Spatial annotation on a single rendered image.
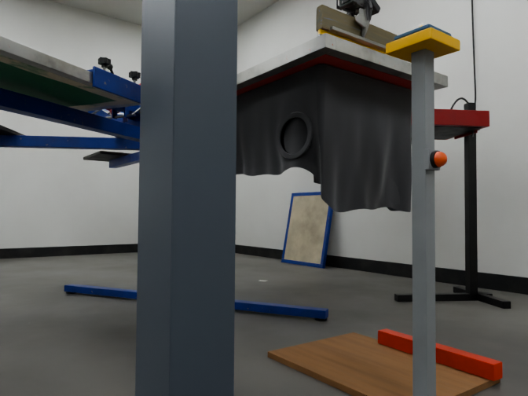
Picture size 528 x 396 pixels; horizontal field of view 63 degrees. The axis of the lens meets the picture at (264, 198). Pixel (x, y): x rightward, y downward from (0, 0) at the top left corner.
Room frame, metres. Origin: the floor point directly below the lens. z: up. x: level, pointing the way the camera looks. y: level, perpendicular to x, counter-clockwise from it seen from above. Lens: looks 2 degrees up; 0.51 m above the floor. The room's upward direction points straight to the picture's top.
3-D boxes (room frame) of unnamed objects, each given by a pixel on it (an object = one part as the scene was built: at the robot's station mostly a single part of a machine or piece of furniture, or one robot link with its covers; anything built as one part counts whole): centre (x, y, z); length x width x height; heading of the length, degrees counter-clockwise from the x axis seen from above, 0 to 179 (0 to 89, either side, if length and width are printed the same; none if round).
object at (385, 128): (1.37, -0.33, 0.74); 0.45 x 0.03 x 0.43; 127
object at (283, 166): (1.46, -0.04, 0.77); 0.46 x 0.09 x 0.36; 37
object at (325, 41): (1.61, -0.16, 0.97); 0.79 x 0.58 x 0.04; 37
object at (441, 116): (2.62, -0.94, 1.06); 0.61 x 0.46 x 0.12; 97
